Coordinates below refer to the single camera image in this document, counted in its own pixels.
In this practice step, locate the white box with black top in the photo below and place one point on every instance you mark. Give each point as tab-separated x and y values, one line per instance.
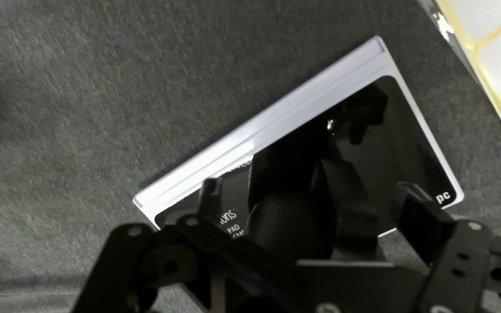
297	110

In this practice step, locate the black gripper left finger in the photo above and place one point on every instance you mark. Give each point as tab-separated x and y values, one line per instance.
147	261

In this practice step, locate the grey tablecloth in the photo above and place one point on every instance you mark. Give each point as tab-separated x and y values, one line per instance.
88	87

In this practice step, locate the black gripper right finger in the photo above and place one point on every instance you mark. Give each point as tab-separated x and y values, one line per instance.
466	266

